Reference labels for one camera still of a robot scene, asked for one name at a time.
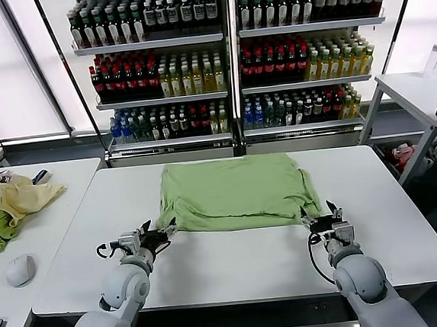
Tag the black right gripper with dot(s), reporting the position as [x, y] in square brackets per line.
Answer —
[325, 225]

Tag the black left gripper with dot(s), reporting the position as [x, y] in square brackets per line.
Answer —
[154, 241]

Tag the green shirt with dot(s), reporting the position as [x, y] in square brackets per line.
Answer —
[236, 188]

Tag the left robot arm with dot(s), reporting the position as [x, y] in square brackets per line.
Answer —
[122, 290]

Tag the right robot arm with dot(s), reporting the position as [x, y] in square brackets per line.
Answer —
[362, 277]

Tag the pink and red garment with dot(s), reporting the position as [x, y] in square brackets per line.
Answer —
[403, 154]

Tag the pale yellow garment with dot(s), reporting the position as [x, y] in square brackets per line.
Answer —
[22, 196]

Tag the white computer mouse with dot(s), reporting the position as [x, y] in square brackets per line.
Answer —
[20, 270]

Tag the white side table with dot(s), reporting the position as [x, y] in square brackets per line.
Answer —
[407, 93]

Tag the small colourful packet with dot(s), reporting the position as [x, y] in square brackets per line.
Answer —
[4, 177]

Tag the bottle shelf rack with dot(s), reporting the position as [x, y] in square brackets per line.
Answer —
[154, 44]
[306, 29]

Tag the black slanted pole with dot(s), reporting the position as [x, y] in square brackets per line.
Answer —
[68, 65]
[401, 21]

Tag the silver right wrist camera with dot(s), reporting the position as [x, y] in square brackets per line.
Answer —
[345, 232]

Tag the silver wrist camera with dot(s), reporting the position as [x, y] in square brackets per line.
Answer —
[128, 243]
[345, 232]

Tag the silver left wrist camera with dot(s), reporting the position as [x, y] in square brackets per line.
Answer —
[128, 243]

